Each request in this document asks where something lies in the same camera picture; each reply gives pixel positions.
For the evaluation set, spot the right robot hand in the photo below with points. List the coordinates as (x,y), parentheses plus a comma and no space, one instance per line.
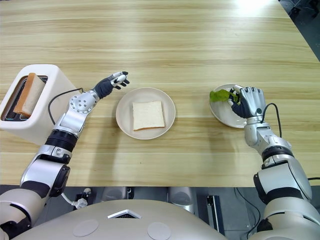
(246,103)

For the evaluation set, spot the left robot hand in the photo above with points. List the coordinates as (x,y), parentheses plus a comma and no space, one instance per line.
(106,85)

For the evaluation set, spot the green lettuce leaf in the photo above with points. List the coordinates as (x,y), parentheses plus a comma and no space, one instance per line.
(220,96)

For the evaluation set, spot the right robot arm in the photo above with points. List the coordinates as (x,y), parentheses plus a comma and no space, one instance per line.
(277,160)

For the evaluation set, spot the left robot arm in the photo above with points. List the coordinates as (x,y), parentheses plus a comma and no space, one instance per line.
(72,120)

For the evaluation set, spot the white plate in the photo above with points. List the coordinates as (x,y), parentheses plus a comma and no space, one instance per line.
(225,113)

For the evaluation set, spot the cream plate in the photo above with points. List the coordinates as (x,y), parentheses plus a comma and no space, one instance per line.
(146,113)

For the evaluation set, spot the bread slice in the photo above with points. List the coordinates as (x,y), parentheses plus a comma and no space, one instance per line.
(148,115)
(29,94)

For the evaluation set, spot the cream toaster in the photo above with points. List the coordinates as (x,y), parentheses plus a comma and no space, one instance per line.
(37,100)

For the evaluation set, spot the robot body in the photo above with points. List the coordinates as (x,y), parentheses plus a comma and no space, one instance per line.
(130,220)

